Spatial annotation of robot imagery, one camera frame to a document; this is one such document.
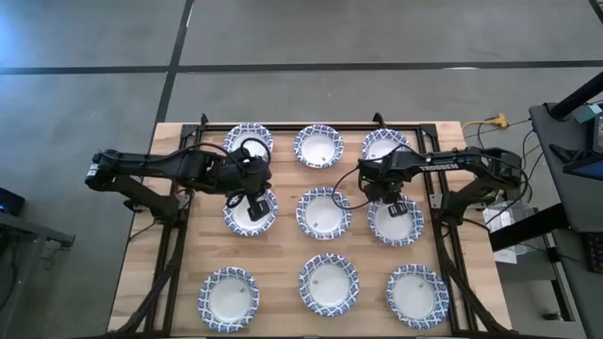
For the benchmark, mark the black tablet with blue screen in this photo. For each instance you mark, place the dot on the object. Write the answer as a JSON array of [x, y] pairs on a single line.
[[581, 165]]

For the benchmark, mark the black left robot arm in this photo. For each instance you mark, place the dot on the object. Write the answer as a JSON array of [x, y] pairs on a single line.
[[141, 165]]

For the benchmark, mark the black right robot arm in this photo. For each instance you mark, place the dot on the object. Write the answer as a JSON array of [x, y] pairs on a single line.
[[471, 161]]

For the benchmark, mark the black device with blue light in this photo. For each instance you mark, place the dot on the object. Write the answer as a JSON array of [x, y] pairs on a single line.
[[10, 201]]

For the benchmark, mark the black metal table frame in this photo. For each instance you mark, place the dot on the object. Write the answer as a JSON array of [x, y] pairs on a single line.
[[306, 127]]

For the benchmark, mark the black keyboard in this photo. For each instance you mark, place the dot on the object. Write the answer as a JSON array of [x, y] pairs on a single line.
[[596, 253]]

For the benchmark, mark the dark metal side table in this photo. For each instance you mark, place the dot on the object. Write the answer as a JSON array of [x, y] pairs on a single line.
[[28, 230]]

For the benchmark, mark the white cardboard box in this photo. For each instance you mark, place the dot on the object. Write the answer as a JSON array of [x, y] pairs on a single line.
[[500, 217]]

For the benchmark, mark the black desk support beam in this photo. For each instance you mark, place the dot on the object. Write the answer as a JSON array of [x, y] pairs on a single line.
[[527, 228]]

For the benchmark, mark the blue patterned white paper bowl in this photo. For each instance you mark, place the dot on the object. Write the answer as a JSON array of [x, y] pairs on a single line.
[[318, 147], [235, 134], [417, 297], [396, 231], [322, 214], [379, 143], [238, 221], [329, 286], [228, 301]]

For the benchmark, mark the black slanted pole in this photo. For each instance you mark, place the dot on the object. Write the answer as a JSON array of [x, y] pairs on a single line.
[[577, 96]]

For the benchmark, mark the teal small box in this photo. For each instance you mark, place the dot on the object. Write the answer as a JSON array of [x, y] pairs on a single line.
[[594, 114]]

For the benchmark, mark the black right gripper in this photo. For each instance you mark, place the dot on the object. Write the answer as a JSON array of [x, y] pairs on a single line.
[[381, 176]]

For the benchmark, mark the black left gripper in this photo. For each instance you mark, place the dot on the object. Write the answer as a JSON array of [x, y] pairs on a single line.
[[245, 176]]

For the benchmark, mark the grey side desk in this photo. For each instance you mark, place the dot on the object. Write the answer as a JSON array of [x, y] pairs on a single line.
[[575, 207]]

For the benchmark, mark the white paper sheet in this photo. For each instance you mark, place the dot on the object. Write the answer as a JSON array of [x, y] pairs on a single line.
[[505, 255]]

